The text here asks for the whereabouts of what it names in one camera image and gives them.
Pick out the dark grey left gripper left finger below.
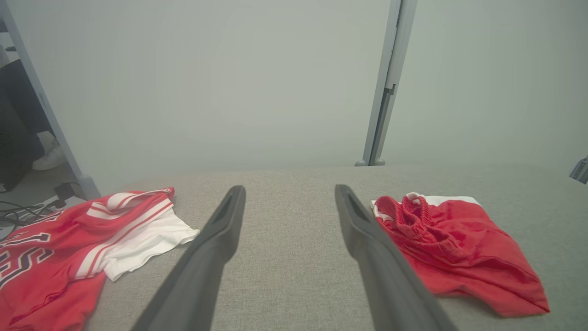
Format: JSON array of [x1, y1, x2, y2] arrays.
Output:
[[131, 185, 246, 331]]

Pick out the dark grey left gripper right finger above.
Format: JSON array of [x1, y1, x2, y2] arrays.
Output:
[[335, 184, 458, 331]]

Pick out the red shorts with white trim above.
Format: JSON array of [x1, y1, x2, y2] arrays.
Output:
[[371, 192, 550, 318]]

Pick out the red jersey with white stripes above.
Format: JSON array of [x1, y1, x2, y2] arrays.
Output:
[[0, 186, 200, 331]]

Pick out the grey fabric sofa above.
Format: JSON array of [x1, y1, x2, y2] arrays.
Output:
[[85, 165, 588, 331]]

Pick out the black power adapter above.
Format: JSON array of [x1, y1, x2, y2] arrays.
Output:
[[54, 183, 81, 201]]

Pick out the white shoe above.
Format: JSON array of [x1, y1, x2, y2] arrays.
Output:
[[32, 138, 68, 171]]

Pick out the black floor cables bundle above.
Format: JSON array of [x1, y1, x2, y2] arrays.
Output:
[[0, 199, 68, 230]]

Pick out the grey metal partition post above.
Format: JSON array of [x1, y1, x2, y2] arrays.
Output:
[[355, 0, 418, 167]]

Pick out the grey metal bracket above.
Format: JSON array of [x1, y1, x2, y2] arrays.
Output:
[[570, 158, 588, 185]]

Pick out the grey slanted partition frame post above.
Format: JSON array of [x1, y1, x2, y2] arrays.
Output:
[[0, 0, 101, 201]]

